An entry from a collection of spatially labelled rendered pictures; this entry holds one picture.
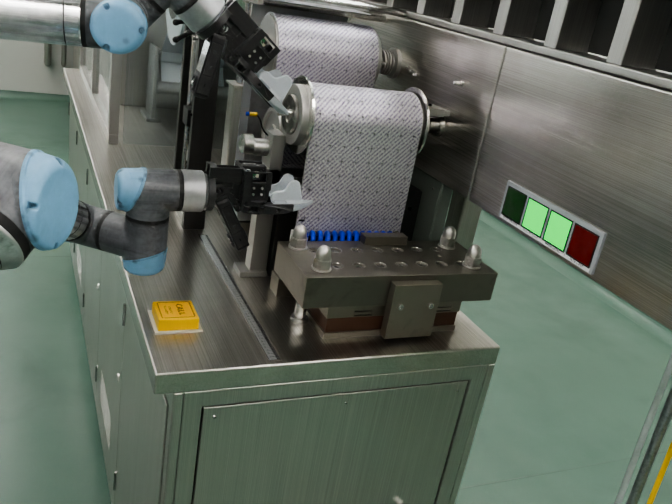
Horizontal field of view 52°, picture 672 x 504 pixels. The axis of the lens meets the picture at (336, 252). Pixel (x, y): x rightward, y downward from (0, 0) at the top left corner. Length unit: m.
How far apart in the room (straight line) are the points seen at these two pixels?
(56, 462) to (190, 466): 1.16
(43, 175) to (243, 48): 0.49
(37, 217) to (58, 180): 0.06
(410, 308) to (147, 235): 0.49
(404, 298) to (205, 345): 0.36
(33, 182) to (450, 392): 0.87
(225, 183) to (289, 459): 0.51
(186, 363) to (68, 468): 1.24
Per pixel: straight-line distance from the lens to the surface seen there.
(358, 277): 1.23
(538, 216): 1.23
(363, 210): 1.41
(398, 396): 1.33
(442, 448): 1.48
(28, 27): 1.11
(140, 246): 1.27
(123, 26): 1.07
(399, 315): 1.28
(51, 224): 0.92
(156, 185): 1.23
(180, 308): 1.26
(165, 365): 1.15
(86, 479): 2.31
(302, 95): 1.32
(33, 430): 2.51
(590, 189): 1.16
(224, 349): 1.20
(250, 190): 1.27
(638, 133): 1.10
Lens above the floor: 1.52
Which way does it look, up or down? 22 degrees down
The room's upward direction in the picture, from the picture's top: 10 degrees clockwise
